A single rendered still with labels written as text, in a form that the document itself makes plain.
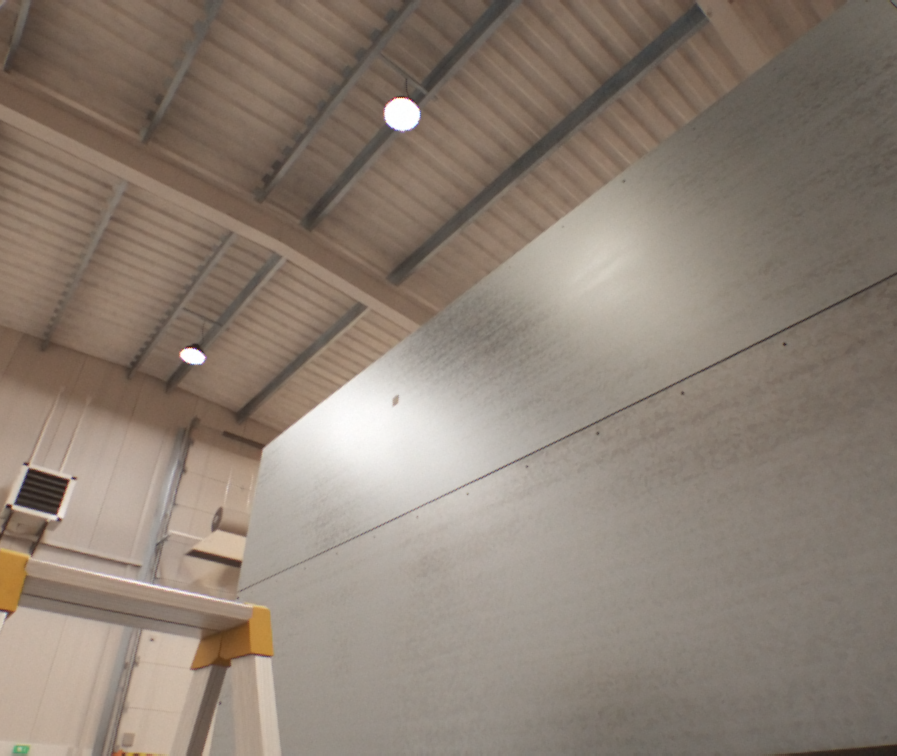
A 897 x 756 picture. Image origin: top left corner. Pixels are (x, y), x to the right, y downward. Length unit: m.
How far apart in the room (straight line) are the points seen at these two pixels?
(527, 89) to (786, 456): 6.32
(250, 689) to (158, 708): 9.66
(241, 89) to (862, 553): 6.97
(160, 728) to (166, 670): 0.78
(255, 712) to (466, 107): 6.70
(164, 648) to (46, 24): 8.21
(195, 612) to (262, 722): 0.16
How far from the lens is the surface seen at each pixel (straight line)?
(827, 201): 1.09
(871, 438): 0.89
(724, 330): 1.04
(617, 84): 7.01
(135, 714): 10.44
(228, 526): 10.46
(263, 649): 0.90
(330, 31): 6.85
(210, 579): 11.01
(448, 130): 7.25
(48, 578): 0.85
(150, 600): 0.87
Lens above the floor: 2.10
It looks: 35 degrees up
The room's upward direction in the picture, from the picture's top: straight up
